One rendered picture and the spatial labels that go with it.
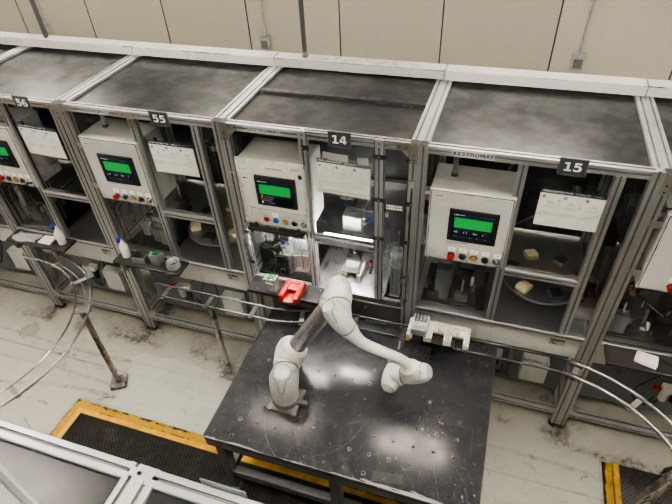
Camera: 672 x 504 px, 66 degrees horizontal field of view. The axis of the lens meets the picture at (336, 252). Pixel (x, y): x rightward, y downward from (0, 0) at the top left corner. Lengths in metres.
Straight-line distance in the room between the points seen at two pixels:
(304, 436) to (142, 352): 1.96
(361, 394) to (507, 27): 4.24
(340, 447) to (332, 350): 0.66
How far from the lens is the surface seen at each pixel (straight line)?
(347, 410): 3.08
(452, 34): 6.15
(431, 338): 3.20
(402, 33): 6.24
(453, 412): 3.12
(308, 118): 2.91
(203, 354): 4.37
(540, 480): 3.81
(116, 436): 4.15
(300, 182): 2.90
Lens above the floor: 3.29
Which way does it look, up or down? 41 degrees down
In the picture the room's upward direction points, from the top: 3 degrees counter-clockwise
